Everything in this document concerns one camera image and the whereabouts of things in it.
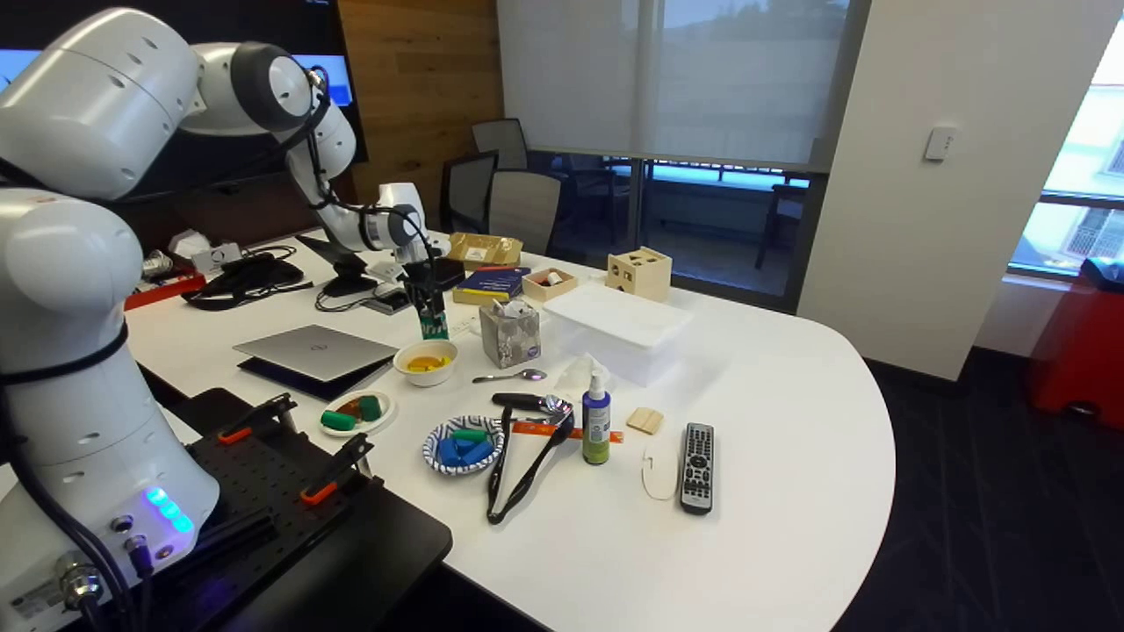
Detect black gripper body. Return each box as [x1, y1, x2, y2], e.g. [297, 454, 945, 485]
[400, 252, 466, 299]

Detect green can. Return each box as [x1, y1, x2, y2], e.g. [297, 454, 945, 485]
[418, 294, 452, 347]

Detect table power outlet plate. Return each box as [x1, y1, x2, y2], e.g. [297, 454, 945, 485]
[361, 284, 415, 320]

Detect blue book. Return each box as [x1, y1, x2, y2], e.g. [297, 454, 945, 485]
[458, 262, 530, 312]

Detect white bowl with yellow food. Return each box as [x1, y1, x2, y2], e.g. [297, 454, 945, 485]
[389, 338, 464, 389]

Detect flat cardboard box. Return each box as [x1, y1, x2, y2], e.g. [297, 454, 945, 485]
[442, 228, 528, 275]

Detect grey tissue box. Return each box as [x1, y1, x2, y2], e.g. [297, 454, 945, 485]
[477, 294, 546, 373]

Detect black device stand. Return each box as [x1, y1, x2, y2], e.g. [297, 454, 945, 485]
[291, 228, 385, 300]

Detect dark mesh office chair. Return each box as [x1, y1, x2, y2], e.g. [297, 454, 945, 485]
[439, 151, 503, 235]

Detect metal spoon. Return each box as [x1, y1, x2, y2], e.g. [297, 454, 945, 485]
[470, 366, 553, 389]

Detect small wooden tray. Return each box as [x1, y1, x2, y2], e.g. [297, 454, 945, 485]
[521, 262, 585, 304]

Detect grey laptop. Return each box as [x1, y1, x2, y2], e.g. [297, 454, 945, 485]
[231, 321, 400, 404]

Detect grey backed office chair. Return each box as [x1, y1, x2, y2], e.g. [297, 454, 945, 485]
[485, 168, 568, 255]

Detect blue green toy block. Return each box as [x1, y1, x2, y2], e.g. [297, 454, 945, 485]
[445, 422, 497, 456]

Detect white plate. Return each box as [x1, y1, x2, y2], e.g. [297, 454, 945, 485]
[312, 386, 398, 441]

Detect orange marker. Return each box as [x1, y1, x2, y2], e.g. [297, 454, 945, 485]
[510, 419, 629, 447]

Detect blue patterned bowl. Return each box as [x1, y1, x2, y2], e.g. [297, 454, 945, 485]
[418, 412, 510, 482]

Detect white flat box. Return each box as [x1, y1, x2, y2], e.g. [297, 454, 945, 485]
[541, 280, 697, 386]

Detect black tongs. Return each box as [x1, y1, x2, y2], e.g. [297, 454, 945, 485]
[480, 400, 581, 526]

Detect black orange clamp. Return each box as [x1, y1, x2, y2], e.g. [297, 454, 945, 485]
[215, 389, 304, 454]
[297, 430, 382, 507]

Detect sanitizer bottle with green base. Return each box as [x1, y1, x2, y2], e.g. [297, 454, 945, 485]
[581, 367, 618, 469]

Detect wooden shape sorter cube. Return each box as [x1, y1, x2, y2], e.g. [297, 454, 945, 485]
[603, 242, 679, 304]

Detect small wooden tile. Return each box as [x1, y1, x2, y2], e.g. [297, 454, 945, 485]
[623, 404, 666, 438]

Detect white small gadgets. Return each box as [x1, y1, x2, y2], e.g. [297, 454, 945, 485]
[138, 228, 252, 284]

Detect red flat item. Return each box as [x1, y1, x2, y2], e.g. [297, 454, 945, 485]
[120, 266, 210, 316]

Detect black mounting plate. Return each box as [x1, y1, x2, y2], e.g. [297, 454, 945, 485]
[68, 381, 458, 632]

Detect white hook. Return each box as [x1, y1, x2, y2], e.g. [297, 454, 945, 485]
[637, 454, 684, 504]

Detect black remote control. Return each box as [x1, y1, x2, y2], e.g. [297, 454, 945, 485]
[674, 419, 722, 519]

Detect white roller blind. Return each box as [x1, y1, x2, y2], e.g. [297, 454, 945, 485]
[493, 0, 873, 180]

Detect red cabinet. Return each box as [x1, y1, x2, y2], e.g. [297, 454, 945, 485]
[1029, 258, 1124, 430]

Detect black stand cable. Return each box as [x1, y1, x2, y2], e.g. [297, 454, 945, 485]
[311, 284, 381, 320]

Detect black handled tool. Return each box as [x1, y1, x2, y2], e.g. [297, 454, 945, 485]
[490, 389, 576, 422]

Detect black cable bundle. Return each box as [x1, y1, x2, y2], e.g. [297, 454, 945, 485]
[182, 252, 315, 316]

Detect wall television screen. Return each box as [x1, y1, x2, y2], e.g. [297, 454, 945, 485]
[0, 0, 373, 223]

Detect white light switch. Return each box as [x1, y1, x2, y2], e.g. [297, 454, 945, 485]
[922, 119, 962, 166]

